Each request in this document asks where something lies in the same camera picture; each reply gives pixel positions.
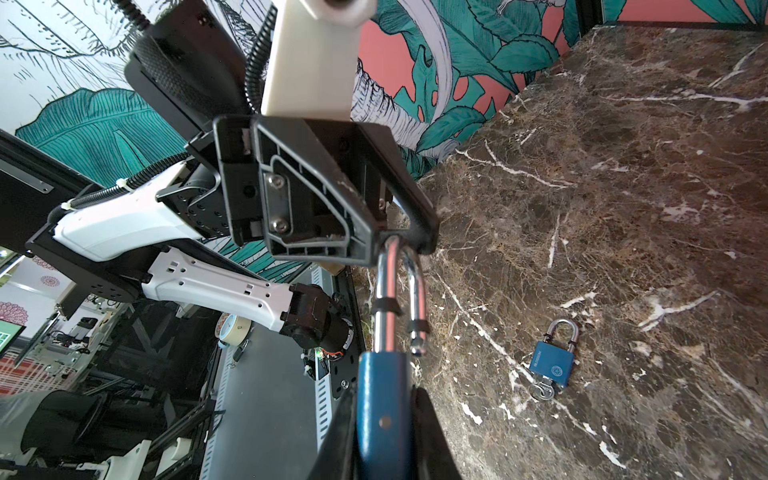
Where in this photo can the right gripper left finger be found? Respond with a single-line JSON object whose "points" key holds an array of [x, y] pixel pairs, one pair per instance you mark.
{"points": [[338, 458]]}

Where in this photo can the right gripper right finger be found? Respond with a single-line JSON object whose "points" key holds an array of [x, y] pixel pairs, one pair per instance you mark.
{"points": [[431, 457]]}

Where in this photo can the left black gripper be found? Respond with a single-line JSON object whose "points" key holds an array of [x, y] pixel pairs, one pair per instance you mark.
{"points": [[306, 189]]}

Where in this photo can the blue padlock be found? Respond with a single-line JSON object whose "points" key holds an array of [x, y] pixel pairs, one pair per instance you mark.
{"points": [[551, 365], [384, 424]]}

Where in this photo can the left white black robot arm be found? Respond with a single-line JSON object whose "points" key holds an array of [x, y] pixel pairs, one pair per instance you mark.
{"points": [[133, 240]]}

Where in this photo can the white perforated strip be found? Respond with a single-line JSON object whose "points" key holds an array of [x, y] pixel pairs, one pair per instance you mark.
{"points": [[323, 389]]}

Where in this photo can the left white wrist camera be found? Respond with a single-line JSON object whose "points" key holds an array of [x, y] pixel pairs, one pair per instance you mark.
{"points": [[312, 66]]}

